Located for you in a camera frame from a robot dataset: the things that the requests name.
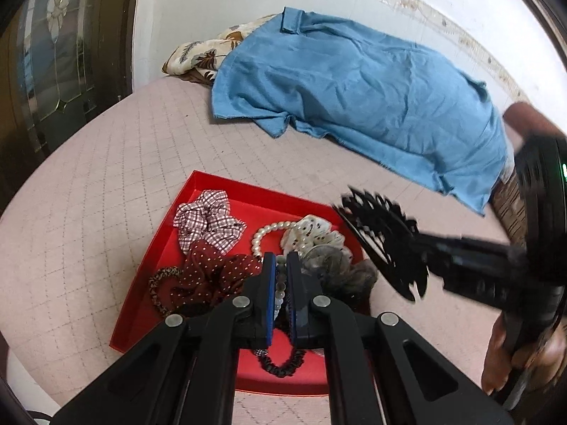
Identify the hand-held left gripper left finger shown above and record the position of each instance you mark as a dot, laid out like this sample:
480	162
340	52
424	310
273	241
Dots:
269	301

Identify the white dotted scrunchie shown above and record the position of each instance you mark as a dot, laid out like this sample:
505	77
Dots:
310	232

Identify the brown sofa cushion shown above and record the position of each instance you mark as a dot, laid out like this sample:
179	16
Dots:
527	119

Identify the stained glass door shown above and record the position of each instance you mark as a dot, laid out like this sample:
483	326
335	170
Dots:
57	66

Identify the leopard print scrunchie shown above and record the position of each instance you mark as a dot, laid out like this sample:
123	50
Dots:
159	292

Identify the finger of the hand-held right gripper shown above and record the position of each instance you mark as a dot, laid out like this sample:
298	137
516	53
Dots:
469	250
483	290

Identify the floral pillow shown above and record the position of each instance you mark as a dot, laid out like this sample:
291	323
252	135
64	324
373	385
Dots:
199	55

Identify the red plaid scrunchie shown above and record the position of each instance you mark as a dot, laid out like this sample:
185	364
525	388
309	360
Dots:
212	221

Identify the black hair claw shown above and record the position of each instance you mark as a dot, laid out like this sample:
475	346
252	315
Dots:
381	239

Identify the person's right hand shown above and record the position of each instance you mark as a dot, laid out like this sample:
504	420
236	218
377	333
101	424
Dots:
536	354

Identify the red tray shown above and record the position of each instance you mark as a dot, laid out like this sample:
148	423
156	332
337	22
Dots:
248	212

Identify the grey sheer scrunchie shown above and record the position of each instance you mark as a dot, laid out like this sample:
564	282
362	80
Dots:
341	270

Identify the blue cloth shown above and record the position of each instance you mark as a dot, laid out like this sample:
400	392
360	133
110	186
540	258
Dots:
363	93

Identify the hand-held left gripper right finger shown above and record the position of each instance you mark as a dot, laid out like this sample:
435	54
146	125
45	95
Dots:
292	305

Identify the red polka dot scrunchie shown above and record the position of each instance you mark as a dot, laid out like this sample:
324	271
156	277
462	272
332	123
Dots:
212	274

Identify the striped sofa cushion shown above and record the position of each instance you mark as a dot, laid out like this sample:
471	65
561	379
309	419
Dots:
509	212

